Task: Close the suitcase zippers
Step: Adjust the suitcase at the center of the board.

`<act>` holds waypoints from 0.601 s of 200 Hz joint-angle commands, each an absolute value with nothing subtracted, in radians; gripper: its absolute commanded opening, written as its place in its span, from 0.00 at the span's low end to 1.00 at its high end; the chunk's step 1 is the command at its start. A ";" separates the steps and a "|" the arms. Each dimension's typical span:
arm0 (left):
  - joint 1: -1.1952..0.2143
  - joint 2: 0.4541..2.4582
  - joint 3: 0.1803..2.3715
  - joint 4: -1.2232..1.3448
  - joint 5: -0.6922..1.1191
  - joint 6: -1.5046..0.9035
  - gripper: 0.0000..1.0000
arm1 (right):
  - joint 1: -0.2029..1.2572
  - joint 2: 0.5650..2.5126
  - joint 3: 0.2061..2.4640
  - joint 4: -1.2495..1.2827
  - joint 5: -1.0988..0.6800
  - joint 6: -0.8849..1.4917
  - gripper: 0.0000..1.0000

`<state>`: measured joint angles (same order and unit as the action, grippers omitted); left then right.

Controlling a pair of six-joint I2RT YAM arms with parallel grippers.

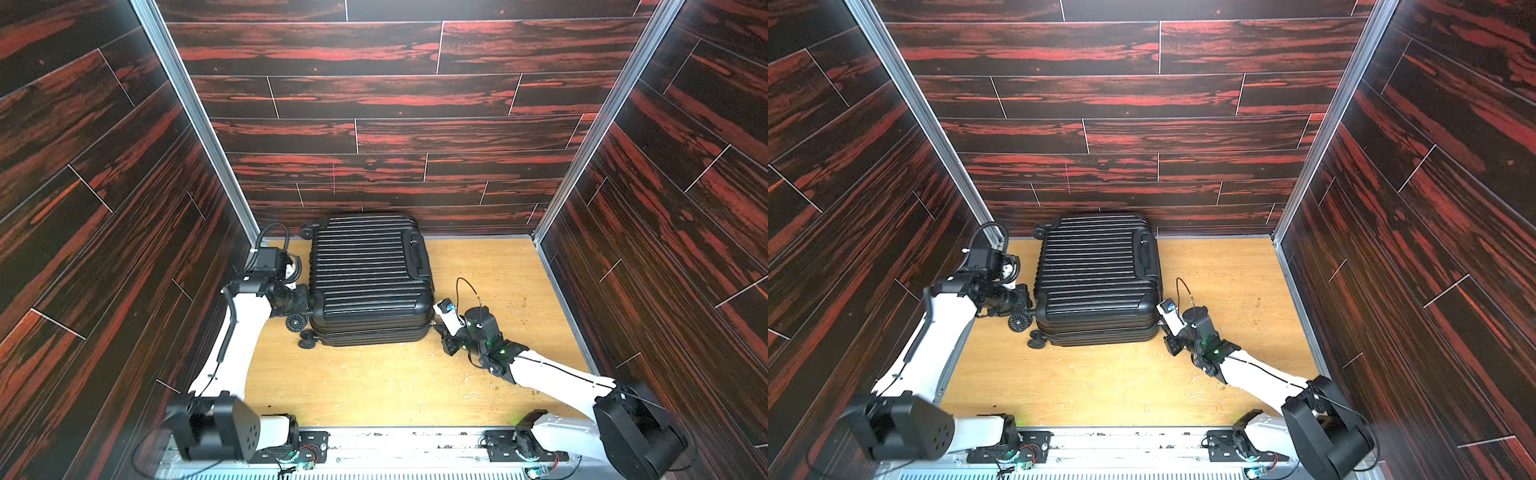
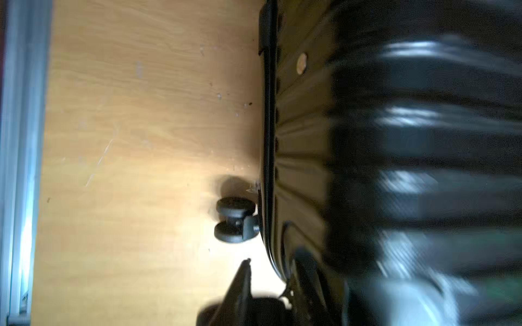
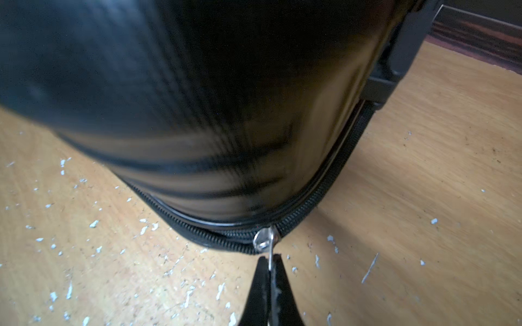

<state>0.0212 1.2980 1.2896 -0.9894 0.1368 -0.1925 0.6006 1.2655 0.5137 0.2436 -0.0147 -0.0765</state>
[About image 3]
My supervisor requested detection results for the silver zipper pull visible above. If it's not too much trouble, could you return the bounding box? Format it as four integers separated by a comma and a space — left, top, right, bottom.
252, 225, 281, 271

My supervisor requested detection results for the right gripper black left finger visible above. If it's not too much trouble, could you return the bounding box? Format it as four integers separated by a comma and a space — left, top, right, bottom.
238, 257, 271, 326

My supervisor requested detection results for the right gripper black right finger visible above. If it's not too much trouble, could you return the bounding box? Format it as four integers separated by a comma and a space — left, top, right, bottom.
271, 254, 304, 326

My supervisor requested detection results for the black hard-shell suitcase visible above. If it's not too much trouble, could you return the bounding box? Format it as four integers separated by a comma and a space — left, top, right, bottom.
1, 1, 442, 255

